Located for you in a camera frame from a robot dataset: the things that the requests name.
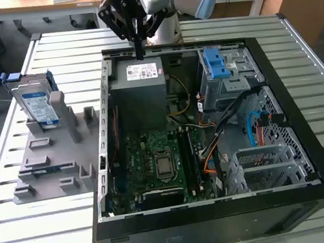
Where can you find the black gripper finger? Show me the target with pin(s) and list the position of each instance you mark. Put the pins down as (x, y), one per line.
(141, 42)
(117, 24)

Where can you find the hard disk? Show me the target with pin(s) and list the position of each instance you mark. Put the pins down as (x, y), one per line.
(37, 105)

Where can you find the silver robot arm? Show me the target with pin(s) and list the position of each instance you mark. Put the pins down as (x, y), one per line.
(169, 25)

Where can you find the metal disk bay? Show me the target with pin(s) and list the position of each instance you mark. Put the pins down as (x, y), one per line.
(268, 167)

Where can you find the grey power supply unit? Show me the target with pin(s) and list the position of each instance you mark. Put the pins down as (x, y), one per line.
(139, 100)

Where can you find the blue plastic drive latch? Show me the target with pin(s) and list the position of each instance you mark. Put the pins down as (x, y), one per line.
(215, 63)

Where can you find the metal drive cage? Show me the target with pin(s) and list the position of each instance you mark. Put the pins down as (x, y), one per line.
(233, 86)

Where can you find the green motherboard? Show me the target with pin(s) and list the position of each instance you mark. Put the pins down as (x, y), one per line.
(140, 158)

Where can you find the silver CPU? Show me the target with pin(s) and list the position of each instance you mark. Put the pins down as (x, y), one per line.
(165, 165)

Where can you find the black RAM slot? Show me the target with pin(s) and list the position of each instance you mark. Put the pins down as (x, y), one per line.
(185, 159)

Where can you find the black CPU socket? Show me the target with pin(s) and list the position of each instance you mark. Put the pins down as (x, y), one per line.
(166, 180)

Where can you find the grey parts rack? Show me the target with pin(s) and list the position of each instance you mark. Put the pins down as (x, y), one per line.
(58, 155)

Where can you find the black graphics card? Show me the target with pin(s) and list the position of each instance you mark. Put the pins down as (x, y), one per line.
(162, 198)

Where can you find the RAM stick in rack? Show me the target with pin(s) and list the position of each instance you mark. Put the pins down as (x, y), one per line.
(46, 169)

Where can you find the black PC case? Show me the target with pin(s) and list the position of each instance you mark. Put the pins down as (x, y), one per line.
(190, 228)

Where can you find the wooden desk white frame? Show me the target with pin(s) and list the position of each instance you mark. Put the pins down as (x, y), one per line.
(22, 8)

